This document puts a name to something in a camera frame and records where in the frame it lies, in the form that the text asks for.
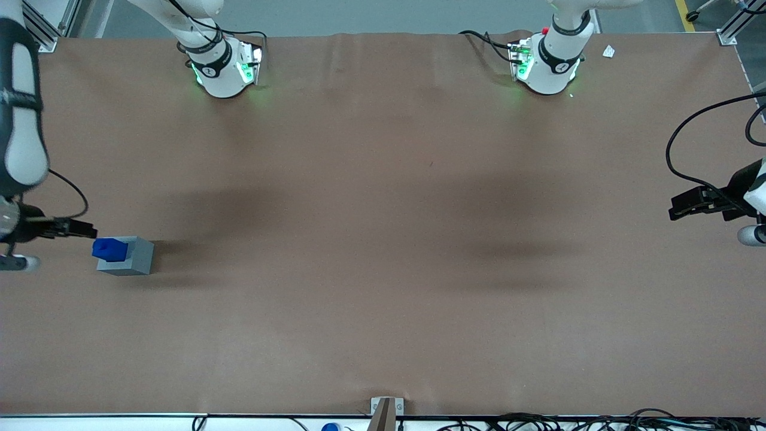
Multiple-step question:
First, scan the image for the brown table cover mat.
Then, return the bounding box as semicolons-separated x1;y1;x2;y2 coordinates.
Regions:
0;30;766;417

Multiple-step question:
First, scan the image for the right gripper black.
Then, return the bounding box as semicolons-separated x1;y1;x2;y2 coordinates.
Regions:
0;201;98;245

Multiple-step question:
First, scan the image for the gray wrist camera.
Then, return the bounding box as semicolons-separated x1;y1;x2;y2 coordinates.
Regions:
737;224;766;247
0;254;41;272

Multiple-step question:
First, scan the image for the black left arm base cable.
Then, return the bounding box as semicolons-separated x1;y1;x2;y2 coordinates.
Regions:
459;30;516;64

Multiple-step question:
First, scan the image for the gray square base block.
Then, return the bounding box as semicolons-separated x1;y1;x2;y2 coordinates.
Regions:
96;236;155;276

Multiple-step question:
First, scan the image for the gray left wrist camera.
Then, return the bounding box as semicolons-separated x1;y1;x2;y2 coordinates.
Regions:
737;224;766;247

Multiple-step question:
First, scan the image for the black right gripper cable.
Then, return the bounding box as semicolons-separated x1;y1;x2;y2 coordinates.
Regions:
47;169;90;220

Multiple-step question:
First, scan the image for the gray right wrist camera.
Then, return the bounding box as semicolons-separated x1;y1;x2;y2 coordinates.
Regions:
0;254;41;272

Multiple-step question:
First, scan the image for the blue cube part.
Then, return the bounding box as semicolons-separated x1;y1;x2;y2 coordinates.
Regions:
92;238;129;263

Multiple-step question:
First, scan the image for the black right arm base cable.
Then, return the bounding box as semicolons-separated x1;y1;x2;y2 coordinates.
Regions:
166;0;268;60

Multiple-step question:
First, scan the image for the short black looped cable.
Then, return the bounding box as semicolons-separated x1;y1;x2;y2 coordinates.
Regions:
744;103;766;147

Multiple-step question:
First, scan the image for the long black left gripper cable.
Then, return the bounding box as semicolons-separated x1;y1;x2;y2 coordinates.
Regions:
665;91;766;209

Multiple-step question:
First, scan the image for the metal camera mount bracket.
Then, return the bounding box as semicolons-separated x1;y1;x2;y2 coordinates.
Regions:
370;397;405;417

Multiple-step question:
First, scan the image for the black arm base cable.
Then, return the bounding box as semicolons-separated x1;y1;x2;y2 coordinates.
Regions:
166;0;268;60
459;30;516;64

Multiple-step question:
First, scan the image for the aluminium frame post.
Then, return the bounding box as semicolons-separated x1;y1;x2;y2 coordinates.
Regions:
717;0;766;47
21;0;81;53

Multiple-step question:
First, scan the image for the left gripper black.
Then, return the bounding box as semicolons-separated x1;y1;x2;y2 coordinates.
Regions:
669;159;764;222

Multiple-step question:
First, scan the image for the brown camera mount post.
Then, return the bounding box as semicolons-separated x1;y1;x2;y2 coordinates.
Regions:
366;398;397;431

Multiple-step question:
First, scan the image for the black caster wheel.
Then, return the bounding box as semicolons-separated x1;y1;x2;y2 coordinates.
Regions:
685;0;719;23

